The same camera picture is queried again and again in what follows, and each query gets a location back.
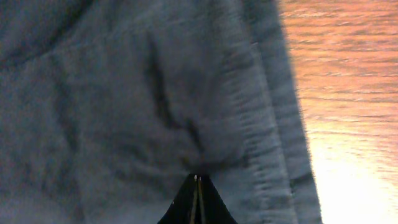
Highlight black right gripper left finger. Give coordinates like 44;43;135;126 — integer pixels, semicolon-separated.
158;174;197;224

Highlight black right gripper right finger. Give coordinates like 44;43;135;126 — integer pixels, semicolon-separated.
197;176;238;224

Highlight navy blue shorts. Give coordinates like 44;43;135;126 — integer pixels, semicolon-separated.
1;0;322;224

